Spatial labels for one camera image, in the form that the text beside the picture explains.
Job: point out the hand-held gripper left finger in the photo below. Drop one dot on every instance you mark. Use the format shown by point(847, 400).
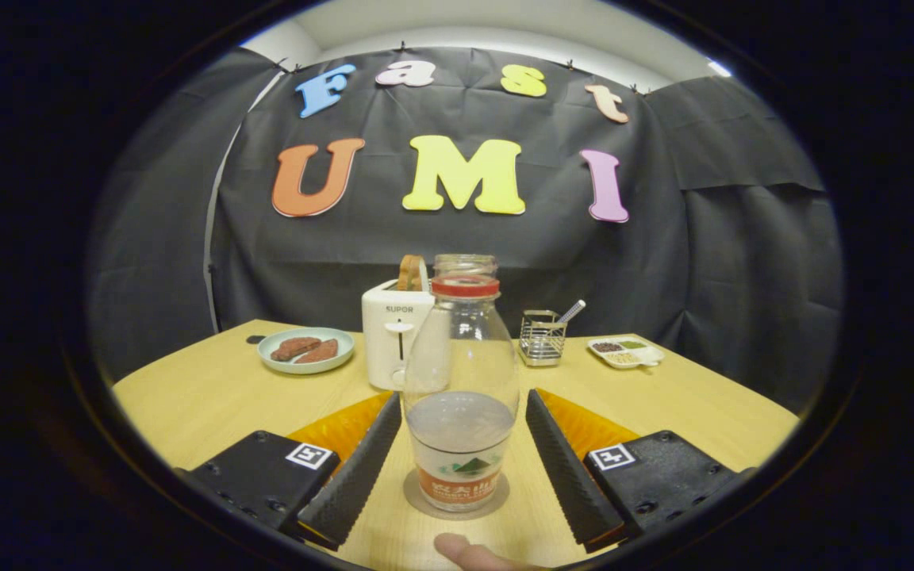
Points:
point(358, 476)

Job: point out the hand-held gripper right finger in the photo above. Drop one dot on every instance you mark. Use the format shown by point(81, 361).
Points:
point(564, 468)

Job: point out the round brown coaster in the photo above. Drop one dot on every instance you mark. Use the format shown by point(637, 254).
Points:
point(413, 498)

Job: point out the clear plastic juice bottle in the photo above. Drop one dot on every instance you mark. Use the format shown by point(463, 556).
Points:
point(461, 436)

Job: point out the wooden table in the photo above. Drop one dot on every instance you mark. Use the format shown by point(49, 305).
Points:
point(663, 404)

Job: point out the pale green plate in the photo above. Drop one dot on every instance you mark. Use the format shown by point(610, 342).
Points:
point(306, 366)

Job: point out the brown bread piece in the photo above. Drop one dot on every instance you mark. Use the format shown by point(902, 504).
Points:
point(322, 352)
point(290, 348)

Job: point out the white divided dish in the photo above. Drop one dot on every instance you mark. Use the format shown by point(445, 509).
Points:
point(624, 353)

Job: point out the white toaster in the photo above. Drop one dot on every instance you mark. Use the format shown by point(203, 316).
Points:
point(385, 341)

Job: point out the toasted bread slice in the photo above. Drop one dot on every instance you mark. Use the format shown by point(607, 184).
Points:
point(409, 274)

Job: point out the black backdrop cloth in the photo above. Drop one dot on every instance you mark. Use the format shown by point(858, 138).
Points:
point(465, 238)

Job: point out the small ceiling light panel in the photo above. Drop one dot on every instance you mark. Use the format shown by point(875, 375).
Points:
point(719, 69)

